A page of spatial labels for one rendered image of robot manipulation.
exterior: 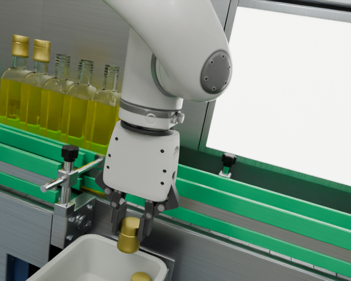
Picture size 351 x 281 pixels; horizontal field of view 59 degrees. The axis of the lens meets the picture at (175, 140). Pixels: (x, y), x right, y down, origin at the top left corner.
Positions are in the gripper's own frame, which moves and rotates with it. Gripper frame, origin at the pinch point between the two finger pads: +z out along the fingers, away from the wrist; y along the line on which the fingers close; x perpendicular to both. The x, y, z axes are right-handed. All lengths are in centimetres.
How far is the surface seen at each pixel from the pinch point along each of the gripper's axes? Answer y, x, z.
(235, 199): -14.2, -13.2, -2.5
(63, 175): 13.8, -2.1, -2.8
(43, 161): 20.1, -5.0, -2.6
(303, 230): -26.5, -12.7, -0.7
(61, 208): 13.7, -2.1, 3.4
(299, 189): -27.4, -31.9, -1.0
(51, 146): 24.1, -12.5, -2.6
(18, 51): 38.2, -18.1, -19.6
